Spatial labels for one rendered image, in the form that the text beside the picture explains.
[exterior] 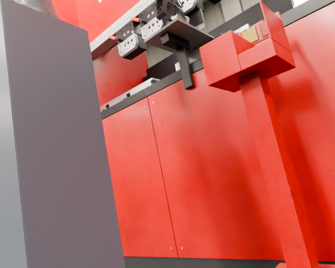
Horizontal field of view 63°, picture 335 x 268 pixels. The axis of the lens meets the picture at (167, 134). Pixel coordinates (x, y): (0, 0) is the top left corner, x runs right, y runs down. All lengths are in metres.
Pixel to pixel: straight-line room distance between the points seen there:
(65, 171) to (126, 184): 0.94
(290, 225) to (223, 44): 0.50
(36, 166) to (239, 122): 0.73
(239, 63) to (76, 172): 0.49
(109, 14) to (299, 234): 1.55
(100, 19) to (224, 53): 1.24
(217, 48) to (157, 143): 0.60
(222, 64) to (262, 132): 0.22
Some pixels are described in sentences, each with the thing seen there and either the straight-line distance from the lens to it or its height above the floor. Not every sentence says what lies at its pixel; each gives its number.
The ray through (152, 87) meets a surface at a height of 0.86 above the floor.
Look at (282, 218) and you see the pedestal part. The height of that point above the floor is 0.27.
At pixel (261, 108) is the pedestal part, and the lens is 0.78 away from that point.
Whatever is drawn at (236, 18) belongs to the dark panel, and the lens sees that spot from 1.90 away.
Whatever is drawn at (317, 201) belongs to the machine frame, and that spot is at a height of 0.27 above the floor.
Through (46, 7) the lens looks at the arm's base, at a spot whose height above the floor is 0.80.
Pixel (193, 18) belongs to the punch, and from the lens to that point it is 1.41.
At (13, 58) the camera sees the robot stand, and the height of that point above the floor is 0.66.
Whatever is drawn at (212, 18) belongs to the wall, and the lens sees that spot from 5.33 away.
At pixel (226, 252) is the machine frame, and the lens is 1.13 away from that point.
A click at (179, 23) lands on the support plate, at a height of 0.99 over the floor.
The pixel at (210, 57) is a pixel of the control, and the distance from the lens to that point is 0.82.
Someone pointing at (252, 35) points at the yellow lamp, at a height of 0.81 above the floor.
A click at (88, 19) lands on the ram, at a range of 2.04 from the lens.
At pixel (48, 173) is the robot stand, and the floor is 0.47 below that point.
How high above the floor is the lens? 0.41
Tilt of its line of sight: 10 degrees up
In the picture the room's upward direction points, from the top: 11 degrees counter-clockwise
